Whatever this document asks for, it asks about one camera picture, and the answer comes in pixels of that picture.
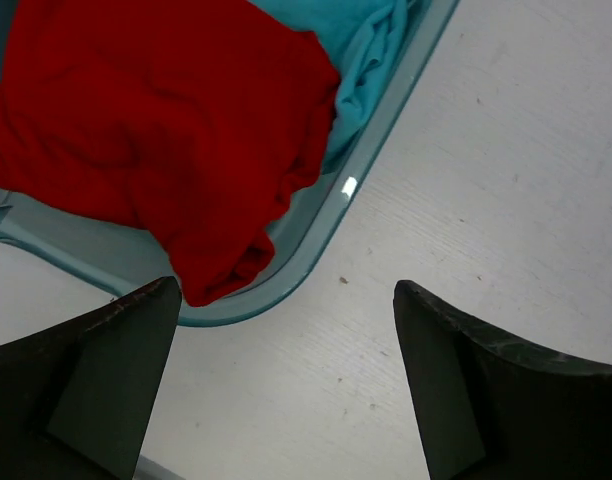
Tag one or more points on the teal plastic tray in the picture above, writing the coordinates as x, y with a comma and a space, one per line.
119, 260

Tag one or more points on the turquoise t shirt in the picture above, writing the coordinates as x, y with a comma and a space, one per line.
362, 39

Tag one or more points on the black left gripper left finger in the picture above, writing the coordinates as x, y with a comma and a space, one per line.
76, 399

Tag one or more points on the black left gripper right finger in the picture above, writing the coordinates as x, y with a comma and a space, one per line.
492, 405

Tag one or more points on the red t shirt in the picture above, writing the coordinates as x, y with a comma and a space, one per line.
193, 120

